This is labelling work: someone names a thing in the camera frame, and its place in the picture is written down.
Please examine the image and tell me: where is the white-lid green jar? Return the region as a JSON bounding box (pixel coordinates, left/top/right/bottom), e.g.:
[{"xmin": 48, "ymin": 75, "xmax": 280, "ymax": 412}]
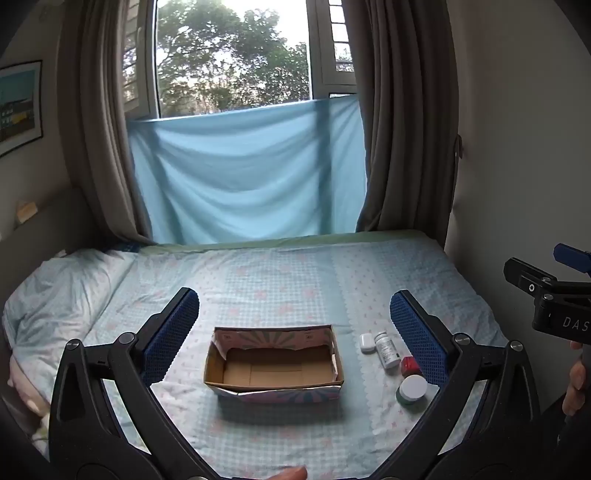
[{"xmin": 396, "ymin": 374, "xmax": 428, "ymax": 406}]

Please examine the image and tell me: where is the white pill bottle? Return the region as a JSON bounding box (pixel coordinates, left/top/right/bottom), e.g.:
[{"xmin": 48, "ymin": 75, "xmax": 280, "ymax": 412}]
[{"xmin": 374, "ymin": 331, "xmax": 401, "ymax": 370}]

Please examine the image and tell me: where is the person's right hand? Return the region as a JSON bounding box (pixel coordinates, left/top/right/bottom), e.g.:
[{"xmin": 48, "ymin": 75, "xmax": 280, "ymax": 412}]
[{"xmin": 562, "ymin": 358, "xmax": 587, "ymax": 417}]

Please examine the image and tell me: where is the person's left hand thumb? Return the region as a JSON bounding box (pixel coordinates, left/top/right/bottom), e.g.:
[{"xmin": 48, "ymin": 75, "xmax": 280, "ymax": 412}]
[{"xmin": 267, "ymin": 466, "xmax": 308, "ymax": 480}]

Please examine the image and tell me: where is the white earbuds case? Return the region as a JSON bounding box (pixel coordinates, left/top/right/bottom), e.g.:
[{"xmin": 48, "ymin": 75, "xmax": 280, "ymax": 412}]
[{"xmin": 360, "ymin": 333, "xmax": 376, "ymax": 354}]

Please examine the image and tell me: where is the patterned pillow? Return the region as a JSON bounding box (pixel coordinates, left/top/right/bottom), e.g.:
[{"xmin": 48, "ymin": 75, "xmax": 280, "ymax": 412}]
[{"xmin": 2, "ymin": 249, "xmax": 136, "ymax": 402}]

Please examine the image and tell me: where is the open cardboard box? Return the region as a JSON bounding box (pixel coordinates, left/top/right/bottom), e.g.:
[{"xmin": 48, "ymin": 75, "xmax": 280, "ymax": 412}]
[{"xmin": 204, "ymin": 325, "xmax": 345, "ymax": 404}]

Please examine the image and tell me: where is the patterned bed sheet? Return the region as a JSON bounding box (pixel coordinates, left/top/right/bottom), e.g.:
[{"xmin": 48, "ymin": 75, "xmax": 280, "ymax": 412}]
[{"xmin": 27, "ymin": 230, "xmax": 509, "ymax": 480}]

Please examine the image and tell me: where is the wooden headboard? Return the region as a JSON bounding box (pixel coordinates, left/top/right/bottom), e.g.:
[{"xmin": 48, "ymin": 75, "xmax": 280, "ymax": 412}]
[{"xmin": 1, "ymin": 188, "xmax": 99, "ymax": 305}]

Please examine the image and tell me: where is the right brown curtain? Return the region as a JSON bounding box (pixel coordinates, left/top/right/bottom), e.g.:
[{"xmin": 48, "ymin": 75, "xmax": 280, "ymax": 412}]
[{"xmin": 342, "ymin": 0, "xmax": 460, "ymax": 244}]

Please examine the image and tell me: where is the brown curtain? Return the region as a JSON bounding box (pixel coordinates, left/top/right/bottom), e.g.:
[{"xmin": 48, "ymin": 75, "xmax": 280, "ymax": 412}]
[
  {"xmin": 56, "ymin": 1, "xmax": 152, "ymax": 245},
  {"xmin": 342, "ymin": 0, "xmax": 460, "ymax": 244}
]

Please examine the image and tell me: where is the light blue hanging cloth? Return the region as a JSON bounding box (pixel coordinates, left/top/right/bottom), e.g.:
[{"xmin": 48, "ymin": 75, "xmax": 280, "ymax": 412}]
[{"xmin": 127, "ymin": 95, "xmax": 366, "ymax": 245}]

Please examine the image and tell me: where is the left brown curtain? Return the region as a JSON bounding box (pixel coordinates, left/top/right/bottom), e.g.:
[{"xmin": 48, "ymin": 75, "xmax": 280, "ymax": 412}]
[{"xmin": 56, "ymin": 1, "xmax": 152, "ymax": 245}]

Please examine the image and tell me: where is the framed wall picture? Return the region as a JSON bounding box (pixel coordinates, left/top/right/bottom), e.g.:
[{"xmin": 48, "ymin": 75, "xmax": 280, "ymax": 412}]
[{"xmin": 0, "ymin": 60, "xmax": 43, "ymax": 157}]

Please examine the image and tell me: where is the window with frame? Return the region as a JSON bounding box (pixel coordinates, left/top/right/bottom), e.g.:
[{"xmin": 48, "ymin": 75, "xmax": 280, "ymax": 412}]
[{"xmin": 122, "ymin": 1, "xmax": 356, "ymax": 119}]

